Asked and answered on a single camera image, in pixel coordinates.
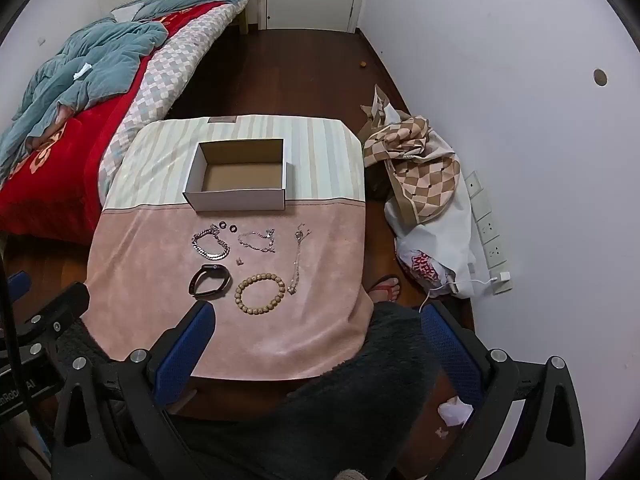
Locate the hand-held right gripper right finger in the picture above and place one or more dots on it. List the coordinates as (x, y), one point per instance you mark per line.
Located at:
(450, 352)

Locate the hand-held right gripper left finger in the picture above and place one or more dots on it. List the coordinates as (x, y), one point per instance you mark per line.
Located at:
(185, 355)

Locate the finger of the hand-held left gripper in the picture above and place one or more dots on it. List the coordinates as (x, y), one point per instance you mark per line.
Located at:
(65, 305)
(19, 280)

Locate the black smart band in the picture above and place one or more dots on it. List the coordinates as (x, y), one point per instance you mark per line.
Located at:
(212, 268)

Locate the white cardboard box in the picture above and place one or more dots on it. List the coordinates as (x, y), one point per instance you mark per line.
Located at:
(235, 201)

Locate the crumpled white tissue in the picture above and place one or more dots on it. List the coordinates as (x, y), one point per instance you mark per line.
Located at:
(456, 411)

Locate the person's foot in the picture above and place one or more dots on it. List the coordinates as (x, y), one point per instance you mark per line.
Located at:
(392, 291)

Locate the white charger plug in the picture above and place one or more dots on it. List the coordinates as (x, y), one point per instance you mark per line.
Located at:
(502, 276)

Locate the red flip-flop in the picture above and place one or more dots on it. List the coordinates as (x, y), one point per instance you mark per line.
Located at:
(380, 287)

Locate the white plastic bag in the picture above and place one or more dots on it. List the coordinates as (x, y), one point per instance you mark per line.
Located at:
(450, 240)

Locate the bed with colourful blankets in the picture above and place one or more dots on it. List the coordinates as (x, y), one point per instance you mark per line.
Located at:
(65, 175)

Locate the white power strip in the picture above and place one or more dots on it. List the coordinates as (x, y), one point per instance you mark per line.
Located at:
(487, 230)

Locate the pink striped tablecloth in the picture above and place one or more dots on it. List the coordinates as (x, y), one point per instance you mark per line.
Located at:
(310, 320)

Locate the brown checkered bag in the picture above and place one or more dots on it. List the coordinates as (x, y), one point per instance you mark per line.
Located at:
(425, 180)

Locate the white quilt tag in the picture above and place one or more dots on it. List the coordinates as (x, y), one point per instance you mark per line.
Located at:
(82, 71)

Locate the teal quilt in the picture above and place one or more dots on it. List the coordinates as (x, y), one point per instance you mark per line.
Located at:
(100, 60)

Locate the checkered bed blanket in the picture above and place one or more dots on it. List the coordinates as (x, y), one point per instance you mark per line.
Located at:
(170, 70)

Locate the wooden bed leg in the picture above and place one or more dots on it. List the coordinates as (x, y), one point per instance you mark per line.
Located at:
(248, 15)

